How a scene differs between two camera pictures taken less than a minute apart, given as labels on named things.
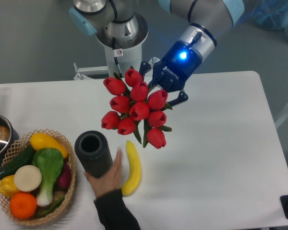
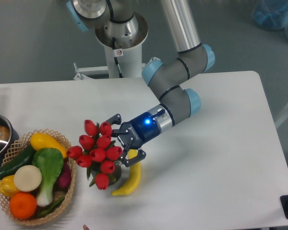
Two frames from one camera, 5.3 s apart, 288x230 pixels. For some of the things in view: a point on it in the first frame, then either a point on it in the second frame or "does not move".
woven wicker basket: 21,145 does not move
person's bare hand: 111,181 to 85,227
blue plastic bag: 277,14 does not move
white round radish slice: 27,178 does not move
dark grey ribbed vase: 92,152 to 113,177
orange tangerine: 23,206 does not move
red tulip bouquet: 136,109 to 98,153
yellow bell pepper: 7,187 does not move
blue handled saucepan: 3,135 does not move
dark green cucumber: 24,158 does not move
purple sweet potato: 64,180 does not move
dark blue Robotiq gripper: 171,73 to 142,129
